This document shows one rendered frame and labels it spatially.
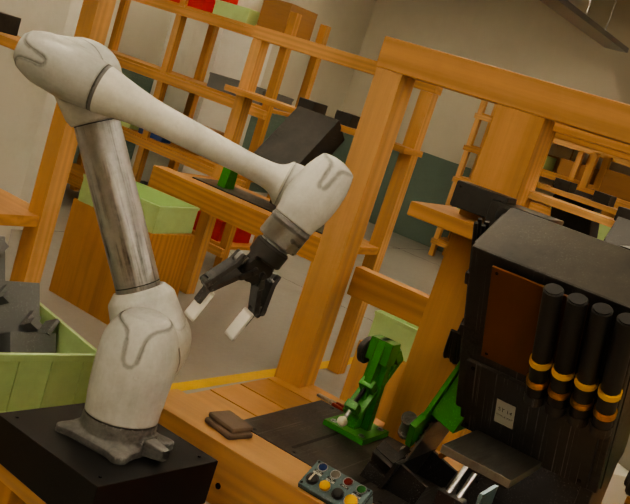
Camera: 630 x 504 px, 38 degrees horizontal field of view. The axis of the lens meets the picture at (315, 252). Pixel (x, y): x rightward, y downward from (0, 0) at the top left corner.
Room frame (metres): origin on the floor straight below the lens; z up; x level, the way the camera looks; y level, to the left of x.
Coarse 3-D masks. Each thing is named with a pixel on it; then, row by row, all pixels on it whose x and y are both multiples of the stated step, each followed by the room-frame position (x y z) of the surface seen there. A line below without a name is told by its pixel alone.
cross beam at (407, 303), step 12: (360, 276) 2.70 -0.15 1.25; (372, 276) 2.68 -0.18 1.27; (384, 276) 2.70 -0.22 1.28; (360, 288) 2.69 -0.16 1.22; (372, 288) 2.68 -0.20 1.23; (384, 288) 2.66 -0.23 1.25; (396, 288) 2.64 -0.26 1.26; (408, 288) 2.63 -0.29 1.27; (372, 300) 2.67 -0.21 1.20; (384, 300) 2.65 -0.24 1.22; (396, 300) 2.63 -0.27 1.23; (408, 300) 2.62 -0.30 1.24; (420, 300) 2.60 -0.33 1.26; (396, 312) 2.63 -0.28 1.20; (408, 312) 2.61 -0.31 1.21; (420, 312) 2.59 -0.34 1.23
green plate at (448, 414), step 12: (456, 372) 2.03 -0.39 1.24; (444, 384) 2.04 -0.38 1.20; (456, 384) 2.04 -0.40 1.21; (444, 396) 2.05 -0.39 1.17; (432, 408) 2.05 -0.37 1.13; (444, 408) 2.04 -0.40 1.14; (456, 408) 2.03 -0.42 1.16; (432, 420) 2.11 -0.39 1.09; (444, 420) 2.04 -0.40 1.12; (456, 420) 2.02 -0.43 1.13
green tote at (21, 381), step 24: (48, 312) 2.36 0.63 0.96; (72, 336) 2.27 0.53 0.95; (0, 360) 1.98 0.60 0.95; (24, 360) 2.02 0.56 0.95; (48, 360) 2.07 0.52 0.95; (72, 360) 2.12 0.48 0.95; (0, 384) 2.00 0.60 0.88; (24, 384) 2.04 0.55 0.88; (48, 384) 2.09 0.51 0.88; (72, 384) 2.13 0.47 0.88; (0, 408) 2.01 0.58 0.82; (24, 408) 2.05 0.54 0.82
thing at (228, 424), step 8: (216, 416) 2.10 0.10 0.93; (224, 416) 2.12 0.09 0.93; (232, 416) 2.13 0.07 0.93; (208, 424) 2.11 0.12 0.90; (216, 424) 2.09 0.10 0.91; (224, 424) 2.08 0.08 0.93; (232, 424) 2.08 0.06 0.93; (240, 424) 2.10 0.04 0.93; (248, 424) 2.12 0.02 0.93; (224, 432) 2.06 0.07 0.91; (232, 432) 2.06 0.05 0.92; (240, 432) 2.08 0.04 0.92; (248, 432) 2.10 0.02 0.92
